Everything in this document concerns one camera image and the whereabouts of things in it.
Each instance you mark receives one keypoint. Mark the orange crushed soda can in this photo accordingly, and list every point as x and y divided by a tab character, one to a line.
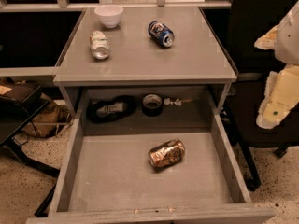
166	154

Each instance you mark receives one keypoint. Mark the black office chair right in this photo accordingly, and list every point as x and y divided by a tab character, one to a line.
238	27

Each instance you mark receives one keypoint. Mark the blue soda can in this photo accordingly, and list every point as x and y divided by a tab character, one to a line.
161	34

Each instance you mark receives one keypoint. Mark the grey cabinet counter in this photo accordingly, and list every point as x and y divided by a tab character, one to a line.
135	59

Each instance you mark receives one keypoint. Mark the white bowl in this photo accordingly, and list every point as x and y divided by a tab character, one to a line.
109	15

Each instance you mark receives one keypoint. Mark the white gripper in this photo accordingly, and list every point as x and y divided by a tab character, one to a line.
289	42

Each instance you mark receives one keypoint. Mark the grey open drawer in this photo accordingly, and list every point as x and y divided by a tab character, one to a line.
106	177

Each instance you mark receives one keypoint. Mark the black tape roll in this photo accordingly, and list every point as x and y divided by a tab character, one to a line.
152	105

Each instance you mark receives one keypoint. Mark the small white clip item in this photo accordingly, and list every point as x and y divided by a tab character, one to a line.
177	101

